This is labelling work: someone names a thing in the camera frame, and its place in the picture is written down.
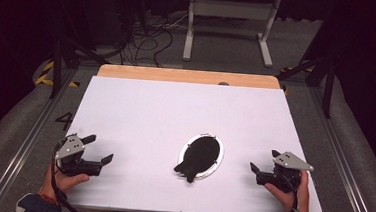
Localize person's left hand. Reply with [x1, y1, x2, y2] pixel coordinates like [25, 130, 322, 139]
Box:
[39, 162, 92, 204]

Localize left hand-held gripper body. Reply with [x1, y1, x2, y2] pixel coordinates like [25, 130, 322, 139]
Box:
[53, 132, 105, 180]

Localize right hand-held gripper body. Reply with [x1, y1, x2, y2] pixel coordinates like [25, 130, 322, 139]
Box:
[254, 148, 316, 196]

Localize wooden table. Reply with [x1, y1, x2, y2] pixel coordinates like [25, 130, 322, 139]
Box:
[96, 63, 282, 90]

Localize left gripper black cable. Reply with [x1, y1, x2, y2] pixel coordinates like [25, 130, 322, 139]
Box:
[47, 142, 90, 212]

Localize white oval plate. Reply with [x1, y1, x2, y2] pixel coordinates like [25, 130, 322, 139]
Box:
[176, 131, 227, 183]

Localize bundle of floor cables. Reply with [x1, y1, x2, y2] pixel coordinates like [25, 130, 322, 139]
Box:
[117, 6, 191, 71]

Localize orange bracelet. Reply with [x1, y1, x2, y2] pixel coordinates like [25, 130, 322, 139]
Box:
[37, 188, 60, 207]

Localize person's right hand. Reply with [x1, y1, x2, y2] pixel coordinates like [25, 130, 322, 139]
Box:
[262, 167, 317, 212]

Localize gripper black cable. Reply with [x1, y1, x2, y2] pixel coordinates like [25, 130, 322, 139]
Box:
[47, 142, 90, 212]
[279, 177, 303, 212]

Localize black cloth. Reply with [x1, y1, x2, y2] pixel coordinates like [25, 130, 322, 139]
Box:
[172, 133, 222, 186]

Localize aluminium floor rail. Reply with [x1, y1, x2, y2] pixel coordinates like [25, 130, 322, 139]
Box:
[298, 84, 376, 212]
[0, 60, 81, 212]

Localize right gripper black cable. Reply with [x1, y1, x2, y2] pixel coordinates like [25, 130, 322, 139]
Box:
[279, 177, 303, 212]

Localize white board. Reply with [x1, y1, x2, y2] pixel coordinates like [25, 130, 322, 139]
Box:
[56, 73, 334, 212]

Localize white metal stand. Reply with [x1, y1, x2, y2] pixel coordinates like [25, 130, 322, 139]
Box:
[181, 0, 283, 69]

